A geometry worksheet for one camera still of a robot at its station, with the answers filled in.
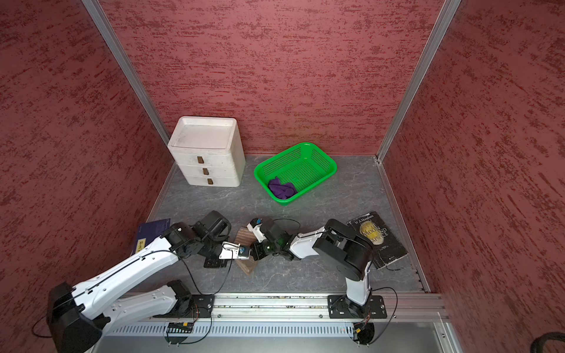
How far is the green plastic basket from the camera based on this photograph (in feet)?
3.60

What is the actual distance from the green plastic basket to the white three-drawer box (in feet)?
0.55

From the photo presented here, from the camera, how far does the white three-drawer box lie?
919 millimetres
